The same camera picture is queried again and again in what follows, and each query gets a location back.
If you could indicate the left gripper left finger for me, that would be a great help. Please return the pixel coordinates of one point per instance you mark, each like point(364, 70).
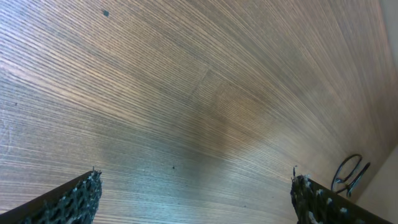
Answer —
point(76, 201)

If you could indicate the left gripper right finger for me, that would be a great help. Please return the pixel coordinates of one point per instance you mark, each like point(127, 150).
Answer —
point(315, 204)

